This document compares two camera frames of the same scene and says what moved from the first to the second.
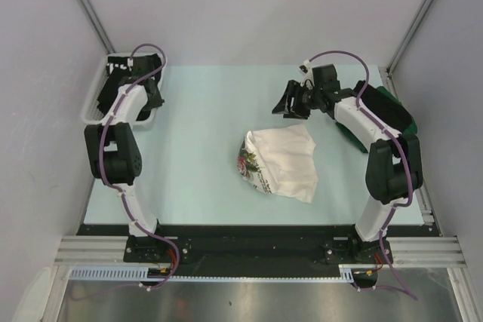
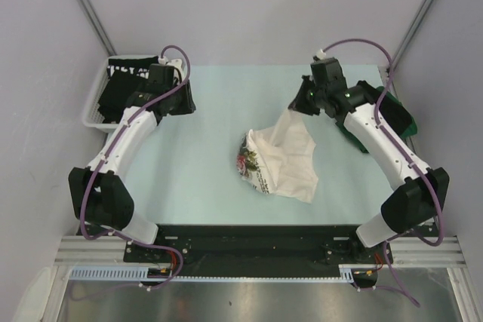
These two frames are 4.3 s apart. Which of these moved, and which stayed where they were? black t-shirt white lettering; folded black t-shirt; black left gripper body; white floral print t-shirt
Moved: black left gripper body
Stayed: folded black t-shirt; black t-shirt white lettering; white floral print t-shirt
